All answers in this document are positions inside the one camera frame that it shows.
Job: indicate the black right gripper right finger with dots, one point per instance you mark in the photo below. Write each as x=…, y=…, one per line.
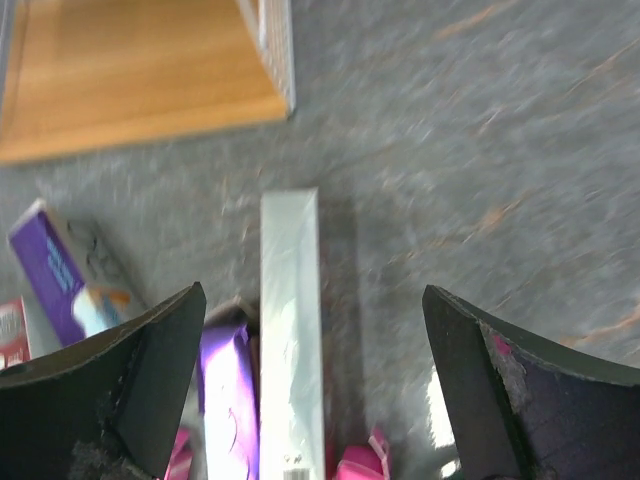
x=524, y=407

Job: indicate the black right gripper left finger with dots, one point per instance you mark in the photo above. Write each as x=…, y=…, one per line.
x=108, y=407

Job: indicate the purple toothpaste box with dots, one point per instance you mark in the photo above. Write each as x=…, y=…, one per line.
x=292, y=429
x=80, y=283

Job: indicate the red 3D toothpaste box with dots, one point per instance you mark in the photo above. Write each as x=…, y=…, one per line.
x=14, y=344

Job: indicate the pink toothpaste box left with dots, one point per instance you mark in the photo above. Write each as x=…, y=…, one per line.
x=182, y=456

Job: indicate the pink toothpaste box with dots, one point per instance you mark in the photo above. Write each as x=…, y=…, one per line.
x=366, y=462
x=182, y=456

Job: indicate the pink toothpaste box right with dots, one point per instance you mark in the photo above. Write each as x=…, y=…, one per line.
x=366, y=462

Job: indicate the white wire wooden shelf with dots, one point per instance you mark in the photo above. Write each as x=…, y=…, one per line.
x=82, y=75

